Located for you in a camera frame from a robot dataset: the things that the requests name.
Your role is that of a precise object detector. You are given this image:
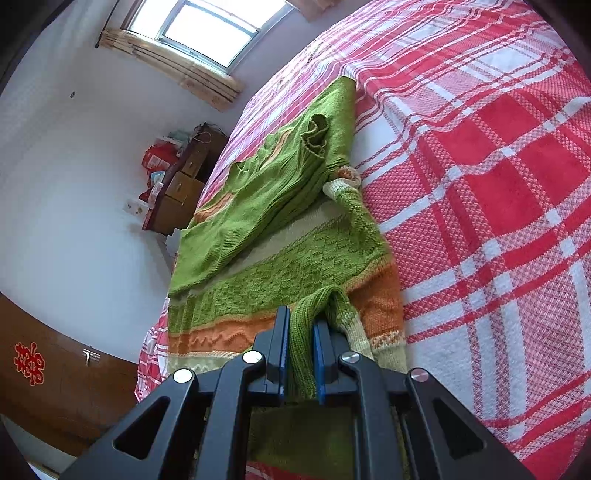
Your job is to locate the brown wooden door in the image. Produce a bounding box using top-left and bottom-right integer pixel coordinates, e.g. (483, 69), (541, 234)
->
(0, 293), (141, 455)

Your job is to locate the red paper door ornament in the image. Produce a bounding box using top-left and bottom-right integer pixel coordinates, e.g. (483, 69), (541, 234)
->
(13, 342), (46, 386)

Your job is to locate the bed with red plaid sheet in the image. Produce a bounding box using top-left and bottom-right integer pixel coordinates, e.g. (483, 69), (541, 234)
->
(134, 0), (591, 480)

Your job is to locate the green striped knit sweater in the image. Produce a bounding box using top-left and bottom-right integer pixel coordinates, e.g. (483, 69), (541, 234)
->
(167, 76), (411, 467)

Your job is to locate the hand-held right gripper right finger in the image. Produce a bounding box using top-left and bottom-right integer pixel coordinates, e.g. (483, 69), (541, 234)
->
(313, 320), (536, 480)

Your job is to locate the red gift box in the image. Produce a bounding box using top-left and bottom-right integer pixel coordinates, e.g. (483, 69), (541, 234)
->
(141, 144), (178, 174)

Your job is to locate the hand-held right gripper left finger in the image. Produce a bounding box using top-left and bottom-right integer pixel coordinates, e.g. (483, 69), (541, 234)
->
(58, 305), (291, 480)

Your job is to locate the brown wooden desk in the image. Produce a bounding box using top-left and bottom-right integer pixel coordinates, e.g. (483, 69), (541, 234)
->
(142, 122), (228, 236)

